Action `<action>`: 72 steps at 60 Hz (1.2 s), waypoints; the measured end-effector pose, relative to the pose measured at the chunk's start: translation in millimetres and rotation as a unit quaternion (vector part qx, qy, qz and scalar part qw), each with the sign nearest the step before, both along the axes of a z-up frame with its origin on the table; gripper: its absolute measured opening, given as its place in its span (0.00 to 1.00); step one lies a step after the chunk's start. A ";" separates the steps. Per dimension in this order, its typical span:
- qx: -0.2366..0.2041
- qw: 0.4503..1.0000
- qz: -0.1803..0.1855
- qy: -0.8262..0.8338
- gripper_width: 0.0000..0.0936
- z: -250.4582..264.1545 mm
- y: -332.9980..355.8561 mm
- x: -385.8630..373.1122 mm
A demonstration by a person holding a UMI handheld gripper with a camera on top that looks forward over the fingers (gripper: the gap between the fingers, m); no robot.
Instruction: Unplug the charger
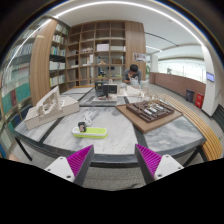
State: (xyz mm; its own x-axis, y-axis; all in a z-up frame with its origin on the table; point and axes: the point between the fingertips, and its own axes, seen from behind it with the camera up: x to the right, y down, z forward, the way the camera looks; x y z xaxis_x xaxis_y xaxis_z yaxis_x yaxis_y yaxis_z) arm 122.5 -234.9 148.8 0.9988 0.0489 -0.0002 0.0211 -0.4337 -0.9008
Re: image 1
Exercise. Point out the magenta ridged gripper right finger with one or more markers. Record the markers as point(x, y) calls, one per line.
point(155, 166)

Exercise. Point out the brown wooden architectural model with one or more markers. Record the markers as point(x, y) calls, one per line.
point(149, 115)

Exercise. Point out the black charger plug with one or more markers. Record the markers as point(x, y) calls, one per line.
point(82, 126)

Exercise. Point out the left library bookshelf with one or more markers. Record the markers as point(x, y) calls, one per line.
point(32, 67)

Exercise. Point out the black display stand model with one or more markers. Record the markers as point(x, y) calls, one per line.
point(104, 90)

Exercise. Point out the large wooden bookshelf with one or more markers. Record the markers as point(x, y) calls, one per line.
point(103, 50)

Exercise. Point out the black bin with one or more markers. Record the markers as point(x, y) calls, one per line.
point(189, 95)

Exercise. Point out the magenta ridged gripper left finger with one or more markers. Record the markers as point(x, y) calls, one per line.
point(74, 167)

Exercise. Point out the white and green power strip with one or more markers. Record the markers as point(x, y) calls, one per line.
point(91, 132)

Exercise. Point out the person in grey shirt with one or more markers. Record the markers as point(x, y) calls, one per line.
point(133, 72)

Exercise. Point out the curved wooden slat bench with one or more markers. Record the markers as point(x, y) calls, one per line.
point(212, 146)

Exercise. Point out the small white frame model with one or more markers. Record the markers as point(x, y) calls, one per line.
point(145, 92)

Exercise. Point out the red bin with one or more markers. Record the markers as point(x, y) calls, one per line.
point(199, 100)

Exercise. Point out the white architectural model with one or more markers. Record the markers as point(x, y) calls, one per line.
point(52, 106)

